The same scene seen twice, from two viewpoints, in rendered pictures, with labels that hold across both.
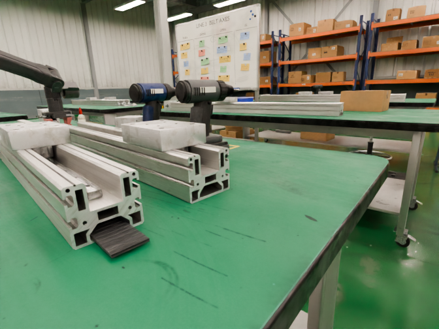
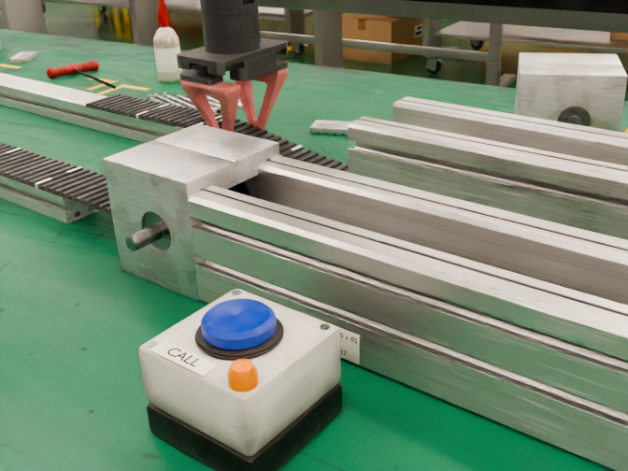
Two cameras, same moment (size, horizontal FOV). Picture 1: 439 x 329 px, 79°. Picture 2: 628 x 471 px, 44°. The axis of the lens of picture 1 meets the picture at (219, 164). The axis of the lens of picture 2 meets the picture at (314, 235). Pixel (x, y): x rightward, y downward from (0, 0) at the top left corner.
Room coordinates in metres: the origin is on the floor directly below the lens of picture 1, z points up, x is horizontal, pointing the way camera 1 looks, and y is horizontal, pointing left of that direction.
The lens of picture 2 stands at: (0.37, 0.72, 1.07)
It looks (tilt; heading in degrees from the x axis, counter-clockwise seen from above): 26 degrees down; 353
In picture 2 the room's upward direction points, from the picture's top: 2 degrees counter-clockwise
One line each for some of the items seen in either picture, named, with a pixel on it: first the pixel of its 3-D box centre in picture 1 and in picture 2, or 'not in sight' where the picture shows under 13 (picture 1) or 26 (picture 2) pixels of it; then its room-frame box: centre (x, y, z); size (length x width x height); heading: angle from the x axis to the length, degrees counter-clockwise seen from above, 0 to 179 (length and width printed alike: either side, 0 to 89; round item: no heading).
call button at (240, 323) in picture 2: not in sight; (239, 329); (0.73, 0.72, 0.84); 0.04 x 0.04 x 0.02
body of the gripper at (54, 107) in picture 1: (55, 107); (231, 29); (1.17, 0.70, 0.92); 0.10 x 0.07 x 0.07; 133
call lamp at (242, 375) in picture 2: not in sight; (242, 372); (0.69, 0.72, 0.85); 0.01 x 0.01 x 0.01
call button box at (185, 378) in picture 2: not in sight; (253, 371); (0.73, 0.71, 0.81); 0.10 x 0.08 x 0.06; 134
